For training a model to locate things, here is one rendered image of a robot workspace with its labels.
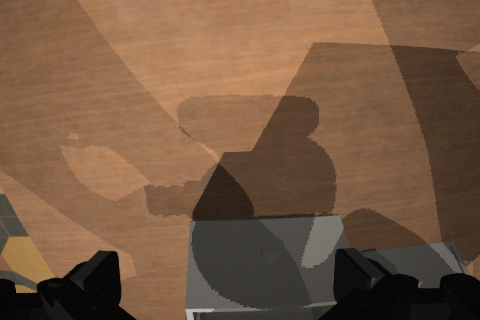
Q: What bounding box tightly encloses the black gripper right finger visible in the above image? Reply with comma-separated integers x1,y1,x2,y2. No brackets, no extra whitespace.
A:
317,248,480,320

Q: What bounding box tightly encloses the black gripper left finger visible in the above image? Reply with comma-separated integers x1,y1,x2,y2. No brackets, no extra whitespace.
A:
0,250,137,320

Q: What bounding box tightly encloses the grey drawer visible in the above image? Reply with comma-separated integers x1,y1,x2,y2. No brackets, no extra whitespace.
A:
185,215,350,320
364,246,462,288

